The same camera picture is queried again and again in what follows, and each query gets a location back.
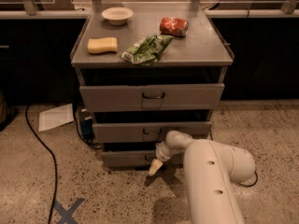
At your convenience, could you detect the grey top drawer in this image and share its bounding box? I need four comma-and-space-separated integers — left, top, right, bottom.
80, 83, 224, 112

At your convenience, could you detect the grey drawer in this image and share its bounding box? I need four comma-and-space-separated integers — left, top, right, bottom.
80, 83, 224, 112
101, 148, 188, 169
93, 121, 211, 143

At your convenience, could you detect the white paper sheet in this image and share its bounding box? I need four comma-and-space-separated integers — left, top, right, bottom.
38, 104, 74, 132

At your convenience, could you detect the grey middle drawer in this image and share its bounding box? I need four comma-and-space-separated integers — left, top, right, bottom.
93, 121, 211, 143

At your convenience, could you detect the black cable right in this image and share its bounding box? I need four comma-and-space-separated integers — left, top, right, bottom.
238, 171, 259, 189

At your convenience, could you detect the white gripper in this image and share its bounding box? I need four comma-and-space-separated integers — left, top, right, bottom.
149, 141, 172, 176

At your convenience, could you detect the crushed red can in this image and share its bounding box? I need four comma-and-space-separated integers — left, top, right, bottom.
160, 17, 189, 37

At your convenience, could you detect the yellow sponge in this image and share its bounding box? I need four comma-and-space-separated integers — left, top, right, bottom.
87, 37, 118, 54

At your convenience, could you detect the blue power box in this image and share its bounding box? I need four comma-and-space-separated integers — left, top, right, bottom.
78, 107, 94, 139

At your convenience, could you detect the grey bottom drawer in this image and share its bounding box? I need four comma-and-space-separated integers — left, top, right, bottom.
101, 148, 188, 169

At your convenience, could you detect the white bowl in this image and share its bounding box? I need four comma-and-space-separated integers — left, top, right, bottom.
102, 7, 134, 25

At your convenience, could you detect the blue tape cross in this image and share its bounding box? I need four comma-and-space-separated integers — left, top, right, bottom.
54, 198, 84, 224

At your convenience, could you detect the black cable left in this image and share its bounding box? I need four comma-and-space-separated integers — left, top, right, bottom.
24, 103, 59, 224

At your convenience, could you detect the green chip bag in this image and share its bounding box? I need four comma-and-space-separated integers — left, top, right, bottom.
121, 35, 173, 66

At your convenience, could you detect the black cable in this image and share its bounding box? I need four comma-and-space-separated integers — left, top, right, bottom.
238, 171, 259, 189
24, 103, 59, 224

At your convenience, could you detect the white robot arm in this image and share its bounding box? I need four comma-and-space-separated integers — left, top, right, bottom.
149, 131, 256, 224

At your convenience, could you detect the grey drawer cabinet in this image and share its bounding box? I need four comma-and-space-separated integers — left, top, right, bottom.
72, 3, 233, 153

